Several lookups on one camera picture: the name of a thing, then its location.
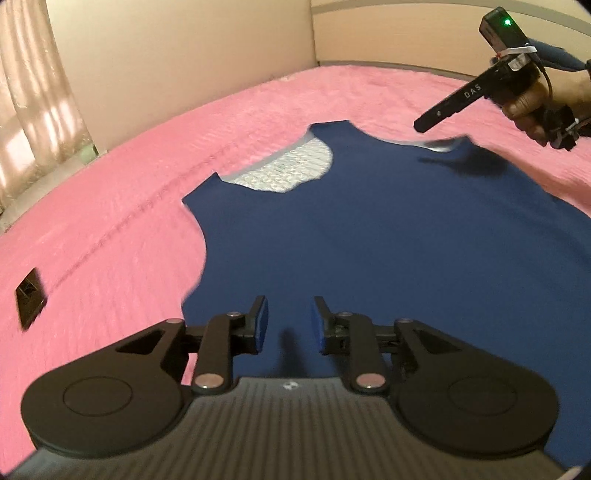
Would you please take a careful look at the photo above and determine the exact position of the navy blue vest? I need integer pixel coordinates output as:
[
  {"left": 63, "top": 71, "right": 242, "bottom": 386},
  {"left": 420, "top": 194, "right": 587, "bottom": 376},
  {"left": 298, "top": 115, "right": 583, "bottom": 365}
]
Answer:
[{"left": 180, "top": 121, "right": 591, "bottom": 416}]

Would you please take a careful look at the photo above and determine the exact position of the pink ribbed blanket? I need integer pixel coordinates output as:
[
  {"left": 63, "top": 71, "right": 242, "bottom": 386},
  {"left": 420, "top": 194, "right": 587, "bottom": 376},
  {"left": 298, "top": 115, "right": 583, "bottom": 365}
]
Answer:
[{"left": 0, "top": 65, "right": 591, "bottom": 467}]

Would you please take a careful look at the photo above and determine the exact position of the person's right hand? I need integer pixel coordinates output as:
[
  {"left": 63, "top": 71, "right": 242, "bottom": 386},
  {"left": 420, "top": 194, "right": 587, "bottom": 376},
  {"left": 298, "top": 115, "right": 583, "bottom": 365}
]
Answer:
[{"left": 501, "top": 74, "right": 561, "bottom": 146}]

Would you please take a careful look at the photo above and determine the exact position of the beige headboard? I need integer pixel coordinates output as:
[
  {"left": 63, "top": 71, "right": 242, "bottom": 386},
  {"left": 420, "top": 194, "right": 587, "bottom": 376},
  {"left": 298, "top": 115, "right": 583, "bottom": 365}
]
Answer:
[{"left": 46, "top": 0, "right": 591, "bottom": 155}]

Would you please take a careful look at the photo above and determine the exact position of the sheer pink curtain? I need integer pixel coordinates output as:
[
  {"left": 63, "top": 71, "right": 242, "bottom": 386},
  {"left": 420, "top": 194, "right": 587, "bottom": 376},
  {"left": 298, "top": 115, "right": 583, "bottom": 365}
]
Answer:
[{"left": 0, "top": 0, "right": 93, "bottom": 204}]

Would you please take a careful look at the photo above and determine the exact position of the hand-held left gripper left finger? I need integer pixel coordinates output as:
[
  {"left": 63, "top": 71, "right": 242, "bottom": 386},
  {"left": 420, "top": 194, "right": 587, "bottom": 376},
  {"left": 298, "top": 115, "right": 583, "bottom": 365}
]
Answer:
[{"left": 115, "top": 295, "right": 269, "bottom": 395}]

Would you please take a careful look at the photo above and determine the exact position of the person's right forearm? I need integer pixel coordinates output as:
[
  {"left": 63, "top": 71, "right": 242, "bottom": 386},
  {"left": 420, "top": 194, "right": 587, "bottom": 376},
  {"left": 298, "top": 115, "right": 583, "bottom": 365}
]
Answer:
[{"left": 554, "top": 69, "right": 591, "bottom": 114}]

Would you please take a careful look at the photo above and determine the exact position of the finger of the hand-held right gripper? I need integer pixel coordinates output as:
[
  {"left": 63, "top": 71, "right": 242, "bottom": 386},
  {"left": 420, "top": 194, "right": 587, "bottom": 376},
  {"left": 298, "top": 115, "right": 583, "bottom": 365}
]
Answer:
[{"left": 413, "top": 62, "right": 509, "bottom": 134}]

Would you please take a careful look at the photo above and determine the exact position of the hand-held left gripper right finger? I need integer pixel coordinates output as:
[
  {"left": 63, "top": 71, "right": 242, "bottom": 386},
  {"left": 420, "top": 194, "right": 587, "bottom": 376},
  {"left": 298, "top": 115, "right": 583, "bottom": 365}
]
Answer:
[{"left": 313, "top": 295, "right": 467, "bottom": 395}]

